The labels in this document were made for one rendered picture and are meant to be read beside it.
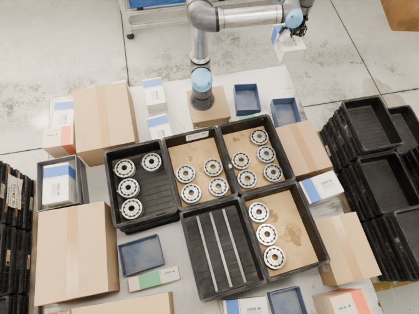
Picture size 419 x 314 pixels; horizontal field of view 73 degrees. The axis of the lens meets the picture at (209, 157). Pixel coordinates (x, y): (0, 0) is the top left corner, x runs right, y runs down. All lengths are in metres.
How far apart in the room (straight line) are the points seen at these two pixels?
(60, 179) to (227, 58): 2.10
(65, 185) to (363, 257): 1.47
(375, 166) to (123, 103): 1.78
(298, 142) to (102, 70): 2.12
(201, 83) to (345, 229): 1.04
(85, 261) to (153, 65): 2.12
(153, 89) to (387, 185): 1.73
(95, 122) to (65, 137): 0.19
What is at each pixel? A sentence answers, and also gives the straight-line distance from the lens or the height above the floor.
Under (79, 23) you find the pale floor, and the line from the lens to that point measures 3.65.
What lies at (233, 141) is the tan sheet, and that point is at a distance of 1.61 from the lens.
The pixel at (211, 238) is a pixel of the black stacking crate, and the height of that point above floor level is 0.83.
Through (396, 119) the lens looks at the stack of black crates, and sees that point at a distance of 2.84.
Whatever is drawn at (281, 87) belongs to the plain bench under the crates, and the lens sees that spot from 2.04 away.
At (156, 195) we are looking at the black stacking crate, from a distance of 1.50.
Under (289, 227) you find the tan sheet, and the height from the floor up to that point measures 0.83.
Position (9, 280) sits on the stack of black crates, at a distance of 2.18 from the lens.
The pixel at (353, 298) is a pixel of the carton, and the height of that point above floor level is 0.93.
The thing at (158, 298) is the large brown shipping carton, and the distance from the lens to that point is 1.36.
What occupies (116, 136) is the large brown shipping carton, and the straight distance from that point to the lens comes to 1.59.
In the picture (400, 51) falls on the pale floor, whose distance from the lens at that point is 3.83.
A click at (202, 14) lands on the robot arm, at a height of 1.41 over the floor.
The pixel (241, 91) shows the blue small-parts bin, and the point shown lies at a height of 0.70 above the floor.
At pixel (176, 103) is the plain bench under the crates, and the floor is 0.70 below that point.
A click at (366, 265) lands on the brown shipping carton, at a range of 1.59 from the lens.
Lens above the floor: 2.25
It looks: 66 degrees down
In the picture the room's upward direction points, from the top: 4 degrees clockwise
